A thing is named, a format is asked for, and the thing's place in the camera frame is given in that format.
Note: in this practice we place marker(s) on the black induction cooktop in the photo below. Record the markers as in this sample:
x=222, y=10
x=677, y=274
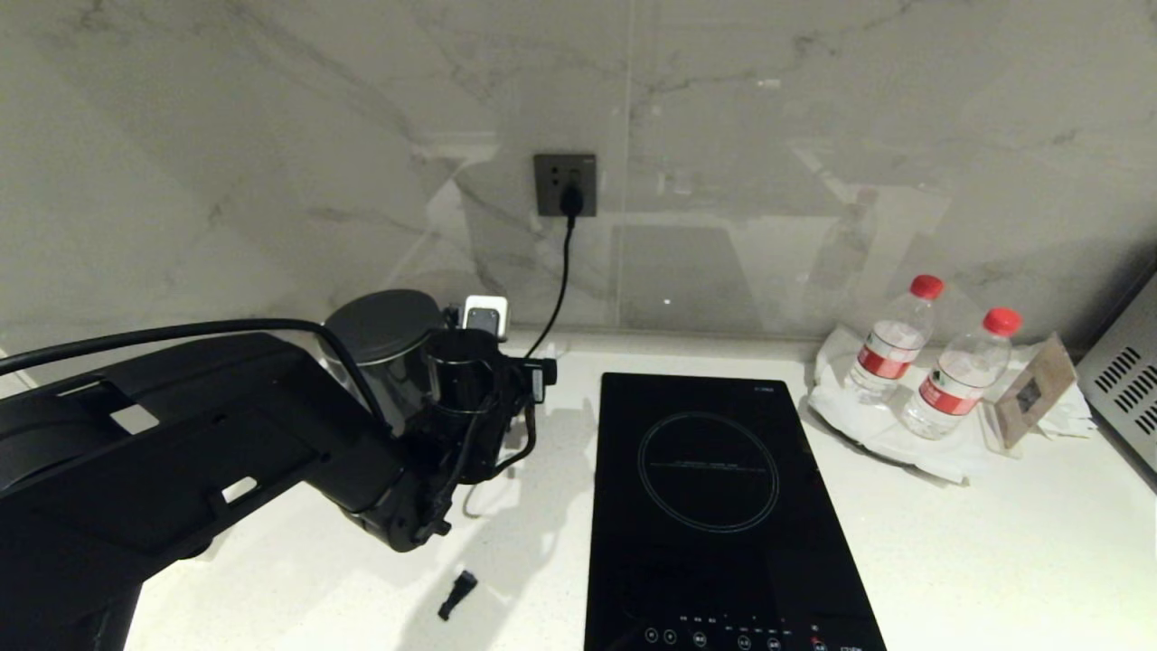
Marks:
x=714, y=506

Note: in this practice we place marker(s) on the clear water bottle red cap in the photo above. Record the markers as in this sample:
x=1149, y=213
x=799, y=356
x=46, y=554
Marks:
x=895, y=344
x=958, y=380

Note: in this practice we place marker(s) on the black power plug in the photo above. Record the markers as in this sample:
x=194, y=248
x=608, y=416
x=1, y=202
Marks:
x=571, y=200

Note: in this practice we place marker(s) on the grey electric kettle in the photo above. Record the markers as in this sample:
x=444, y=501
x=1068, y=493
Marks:
x=384, y=330

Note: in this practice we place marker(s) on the grey wall socket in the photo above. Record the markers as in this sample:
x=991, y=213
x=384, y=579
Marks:
x=551, y=176

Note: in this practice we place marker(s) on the brown card stand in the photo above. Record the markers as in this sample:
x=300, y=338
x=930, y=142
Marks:
x=1030, y=391

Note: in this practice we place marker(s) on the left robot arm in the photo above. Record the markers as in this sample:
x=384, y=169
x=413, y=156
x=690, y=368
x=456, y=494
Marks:
x=181, y=434

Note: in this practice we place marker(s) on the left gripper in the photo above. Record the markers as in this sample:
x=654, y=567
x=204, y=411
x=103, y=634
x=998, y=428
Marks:
x=463, y=366

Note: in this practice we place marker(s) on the silver vented appliance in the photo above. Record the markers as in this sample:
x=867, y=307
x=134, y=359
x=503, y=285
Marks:
x=1125, y=389

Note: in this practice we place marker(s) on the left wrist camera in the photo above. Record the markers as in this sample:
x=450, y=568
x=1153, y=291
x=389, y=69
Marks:
x=484, y=317

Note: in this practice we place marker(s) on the small black plastic piece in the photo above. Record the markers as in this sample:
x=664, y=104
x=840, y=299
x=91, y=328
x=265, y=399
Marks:
x=457, y=594

